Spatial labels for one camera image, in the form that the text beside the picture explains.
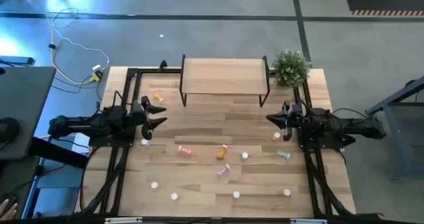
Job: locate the teal pill bottle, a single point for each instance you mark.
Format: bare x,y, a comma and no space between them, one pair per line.
144,142
283,154
244,155

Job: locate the pink pill bottle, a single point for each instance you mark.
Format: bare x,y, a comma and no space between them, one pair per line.
184,150
154,185

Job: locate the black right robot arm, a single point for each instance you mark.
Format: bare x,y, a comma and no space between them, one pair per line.
348,124

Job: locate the black desk beam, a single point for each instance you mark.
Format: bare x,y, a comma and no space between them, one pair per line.
56,152

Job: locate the green potted plant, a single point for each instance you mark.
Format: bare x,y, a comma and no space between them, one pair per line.
291,68

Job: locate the black flat device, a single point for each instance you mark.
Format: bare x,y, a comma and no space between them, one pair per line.
16,60

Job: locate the silver bracket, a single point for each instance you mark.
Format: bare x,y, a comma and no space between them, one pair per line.
122,220
308,221

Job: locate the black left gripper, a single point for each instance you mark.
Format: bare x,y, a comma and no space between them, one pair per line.
137,114

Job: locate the wooden shelf black metal frame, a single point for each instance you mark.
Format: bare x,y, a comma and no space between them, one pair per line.
225,76

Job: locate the purple pill bottle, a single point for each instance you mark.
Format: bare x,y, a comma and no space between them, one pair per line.
236,194
223,170
174,196

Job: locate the black round device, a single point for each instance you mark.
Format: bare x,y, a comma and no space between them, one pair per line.
7,129

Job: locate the orange pill bottle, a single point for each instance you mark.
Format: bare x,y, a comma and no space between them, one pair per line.
222,152
276,136
158,96

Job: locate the person's hand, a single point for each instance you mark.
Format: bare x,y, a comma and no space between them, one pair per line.
6,210

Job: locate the yellow power plug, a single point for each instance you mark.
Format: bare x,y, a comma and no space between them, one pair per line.
96,76

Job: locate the white box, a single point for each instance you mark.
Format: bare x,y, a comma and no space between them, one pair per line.
79,144

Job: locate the black aluminium rig frame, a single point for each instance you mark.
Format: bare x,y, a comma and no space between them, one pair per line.
132,72

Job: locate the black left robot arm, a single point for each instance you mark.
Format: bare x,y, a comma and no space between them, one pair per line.
99,121

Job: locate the white power adapter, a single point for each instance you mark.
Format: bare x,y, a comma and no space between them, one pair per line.
96,67

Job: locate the white cap bottom right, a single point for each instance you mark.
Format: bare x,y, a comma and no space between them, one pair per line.
286,192

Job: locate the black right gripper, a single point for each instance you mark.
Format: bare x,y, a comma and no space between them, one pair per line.
296,116

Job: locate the blue-grey metal table frame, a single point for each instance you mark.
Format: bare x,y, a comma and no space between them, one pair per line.
377,108

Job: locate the grey desk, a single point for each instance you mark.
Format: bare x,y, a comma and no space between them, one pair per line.
23,94

